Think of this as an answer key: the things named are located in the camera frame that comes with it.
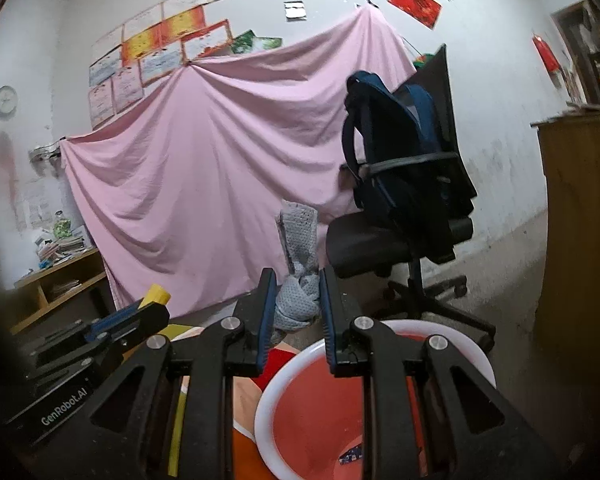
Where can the wooden cabinet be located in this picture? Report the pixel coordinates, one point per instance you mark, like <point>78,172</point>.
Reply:
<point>580,210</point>

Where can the grey mesh cloth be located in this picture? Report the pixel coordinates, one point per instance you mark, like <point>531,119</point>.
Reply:
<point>300,240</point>

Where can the yellow plastic cylinder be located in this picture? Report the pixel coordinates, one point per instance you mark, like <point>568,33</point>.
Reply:
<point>156,294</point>

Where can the pink hanging sheet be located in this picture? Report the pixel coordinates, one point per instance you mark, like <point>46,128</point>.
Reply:
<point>205,160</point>

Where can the red paper wall poster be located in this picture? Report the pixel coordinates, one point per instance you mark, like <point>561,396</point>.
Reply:
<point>414,4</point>

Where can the red basin with white rim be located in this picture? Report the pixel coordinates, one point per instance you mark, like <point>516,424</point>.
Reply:
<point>305,420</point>

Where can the dark blue backpack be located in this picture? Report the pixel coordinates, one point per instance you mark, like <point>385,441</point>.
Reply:
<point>395,125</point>

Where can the green printed picture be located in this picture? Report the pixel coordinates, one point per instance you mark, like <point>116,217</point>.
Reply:
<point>271,44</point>
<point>244,42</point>

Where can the black office chair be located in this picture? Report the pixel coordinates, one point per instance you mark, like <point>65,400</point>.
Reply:
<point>375,245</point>

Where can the wall calendar sheets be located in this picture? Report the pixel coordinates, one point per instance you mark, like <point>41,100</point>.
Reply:
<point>35,207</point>

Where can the group of wall certificates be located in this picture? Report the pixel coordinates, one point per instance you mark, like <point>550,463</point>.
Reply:
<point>150,50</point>

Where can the wooden desk with shelf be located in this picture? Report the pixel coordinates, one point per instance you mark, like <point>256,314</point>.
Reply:
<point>75,270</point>

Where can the glass jar with green candies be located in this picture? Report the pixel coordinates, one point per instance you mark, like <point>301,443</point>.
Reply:
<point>62,225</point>

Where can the blue white wrapper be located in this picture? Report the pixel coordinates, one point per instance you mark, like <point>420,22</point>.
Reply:
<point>351,457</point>

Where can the small silver wall sign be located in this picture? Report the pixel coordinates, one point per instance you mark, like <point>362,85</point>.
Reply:
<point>295,11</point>

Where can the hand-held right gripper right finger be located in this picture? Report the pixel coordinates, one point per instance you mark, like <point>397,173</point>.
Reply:
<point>328,320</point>

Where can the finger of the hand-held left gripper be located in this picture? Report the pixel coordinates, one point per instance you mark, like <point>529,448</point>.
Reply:
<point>152,320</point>
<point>72,360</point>

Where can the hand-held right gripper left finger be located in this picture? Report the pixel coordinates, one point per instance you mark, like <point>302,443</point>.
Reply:
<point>266,320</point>

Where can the multicoloured patchwork blanket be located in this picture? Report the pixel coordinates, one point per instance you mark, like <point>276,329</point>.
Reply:
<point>245,450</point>

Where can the round wall clock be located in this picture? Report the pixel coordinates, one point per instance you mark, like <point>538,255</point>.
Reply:
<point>5,100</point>

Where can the green red ornament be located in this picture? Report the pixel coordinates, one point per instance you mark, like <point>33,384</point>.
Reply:
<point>424,60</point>

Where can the thin paper pile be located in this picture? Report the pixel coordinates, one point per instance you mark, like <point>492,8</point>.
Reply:
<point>66,289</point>

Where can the stack of books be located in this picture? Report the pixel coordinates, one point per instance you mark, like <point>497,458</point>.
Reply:
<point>62,250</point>

